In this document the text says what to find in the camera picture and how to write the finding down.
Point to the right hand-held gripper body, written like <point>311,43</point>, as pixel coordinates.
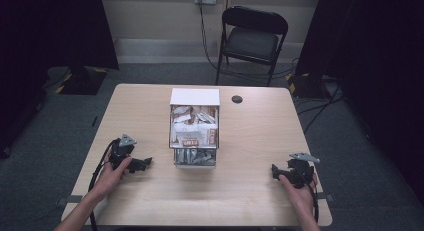
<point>301,169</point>

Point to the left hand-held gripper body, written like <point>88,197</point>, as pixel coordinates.
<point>119,151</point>

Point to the person's right hand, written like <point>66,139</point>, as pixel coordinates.
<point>300,196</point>

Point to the person's left hand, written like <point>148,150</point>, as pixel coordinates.
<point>110,179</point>

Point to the pile of silver packets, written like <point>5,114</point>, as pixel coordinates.
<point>195,156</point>

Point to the clear lower drawer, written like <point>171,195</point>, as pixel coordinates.
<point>195,165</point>

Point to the clear drawer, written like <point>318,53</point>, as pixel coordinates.
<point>194,146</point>
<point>195,165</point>

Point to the clear upper drawer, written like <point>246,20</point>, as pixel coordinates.
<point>194,146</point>

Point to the pile of brown white packets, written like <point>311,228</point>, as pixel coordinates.
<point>195,129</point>

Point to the black stand base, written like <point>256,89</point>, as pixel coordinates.
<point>305,84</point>
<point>83,81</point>

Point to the black table grommet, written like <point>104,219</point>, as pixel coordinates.
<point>237,99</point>

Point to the clear box of snack packets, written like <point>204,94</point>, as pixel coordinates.
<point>195,97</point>

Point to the black folding chair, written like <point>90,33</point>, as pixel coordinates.
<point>251,41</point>

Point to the black curtain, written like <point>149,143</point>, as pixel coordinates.
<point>376,57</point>
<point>50,34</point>

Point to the grey table bracket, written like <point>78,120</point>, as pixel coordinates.
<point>68,200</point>
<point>326,197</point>

